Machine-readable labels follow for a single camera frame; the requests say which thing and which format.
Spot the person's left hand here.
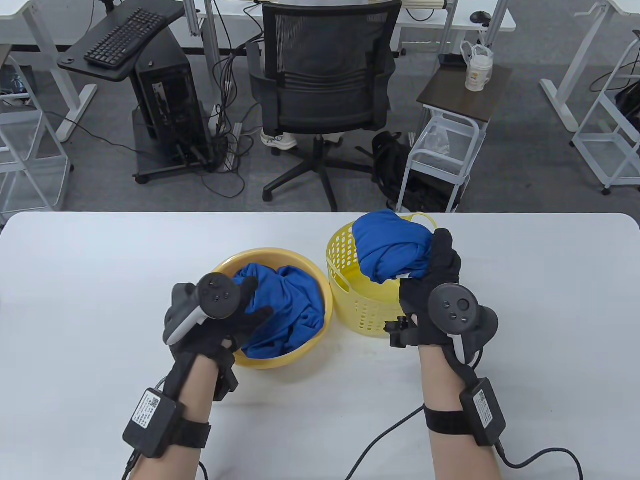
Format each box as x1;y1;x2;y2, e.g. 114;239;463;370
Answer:
169;274;275;370

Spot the person's right hand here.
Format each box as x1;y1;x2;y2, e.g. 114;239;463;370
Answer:
397;227;463;348

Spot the blue t-shirt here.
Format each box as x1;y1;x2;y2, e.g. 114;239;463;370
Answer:
232;264;327;360
352;210;435;285

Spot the person's left forearm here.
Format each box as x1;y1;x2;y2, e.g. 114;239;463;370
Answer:
131;356;219;480

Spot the person's right forearm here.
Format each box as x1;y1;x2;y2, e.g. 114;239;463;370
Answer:
417;345;503;480

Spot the grey and black controller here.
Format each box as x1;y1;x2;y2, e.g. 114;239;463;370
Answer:
426;283;500;366
163;272;239;347

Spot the yellow plastic basin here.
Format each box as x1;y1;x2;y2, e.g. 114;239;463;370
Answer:
210;247;334;371

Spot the yellow perforated basket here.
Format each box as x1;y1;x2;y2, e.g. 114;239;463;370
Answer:
326;213;440;337

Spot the black sensor box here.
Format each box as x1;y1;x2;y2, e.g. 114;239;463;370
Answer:
459;377;507;447
122;388;183;458

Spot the black backpack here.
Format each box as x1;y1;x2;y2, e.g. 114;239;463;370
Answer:
371;131;453;213

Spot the clear plastic bag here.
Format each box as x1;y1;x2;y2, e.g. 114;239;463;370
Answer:
422;125;452;155

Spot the white cart with brown top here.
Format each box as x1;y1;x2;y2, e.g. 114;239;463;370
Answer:
395;54;514;214

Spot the white power strip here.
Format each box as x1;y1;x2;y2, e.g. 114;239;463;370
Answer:
222;121;245;174

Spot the black wheeled cart base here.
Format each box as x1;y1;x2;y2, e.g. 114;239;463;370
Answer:
131;107;236;185

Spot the white jar in plastic bag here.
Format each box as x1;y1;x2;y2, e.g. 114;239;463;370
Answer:
460;41;495;93

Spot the black mesh office chair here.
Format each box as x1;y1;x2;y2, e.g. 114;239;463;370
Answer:
243;0;403;213

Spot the black computer tower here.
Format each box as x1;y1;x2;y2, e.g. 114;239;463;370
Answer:
134;25;211;151

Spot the long white desk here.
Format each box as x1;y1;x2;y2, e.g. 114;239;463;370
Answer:
197;0;517;57

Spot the black bag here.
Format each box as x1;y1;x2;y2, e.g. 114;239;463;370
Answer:
614;80;640;132

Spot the black keyboard tray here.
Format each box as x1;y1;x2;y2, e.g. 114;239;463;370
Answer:
56;0;187;83

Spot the black keyboard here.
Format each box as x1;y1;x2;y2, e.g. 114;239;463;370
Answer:
83;7;167;69

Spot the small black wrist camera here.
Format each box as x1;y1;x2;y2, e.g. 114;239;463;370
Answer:
214;354;240;402
384;315;410;349

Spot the black wrist strap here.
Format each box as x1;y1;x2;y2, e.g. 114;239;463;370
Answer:
172;417;212;451
424;407;468;435

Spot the grey braided cable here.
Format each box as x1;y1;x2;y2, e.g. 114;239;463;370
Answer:
121;449;142;480

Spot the black camera cable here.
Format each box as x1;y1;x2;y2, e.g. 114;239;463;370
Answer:
345;405;426;480

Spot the white wire rack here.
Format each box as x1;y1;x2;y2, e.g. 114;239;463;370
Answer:
570;30;640;196
0;52;75;213

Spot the black sensor cable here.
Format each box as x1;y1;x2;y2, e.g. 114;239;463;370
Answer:
495;442;585;480

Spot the black floor cable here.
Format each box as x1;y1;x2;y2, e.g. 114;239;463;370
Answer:
47;110;140;155

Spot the tangle of black cables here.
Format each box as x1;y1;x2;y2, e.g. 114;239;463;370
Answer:
200;0;266;199

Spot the silver aluminium frame post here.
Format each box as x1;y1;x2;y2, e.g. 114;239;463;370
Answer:
182;0;202;37
201;0;222;75

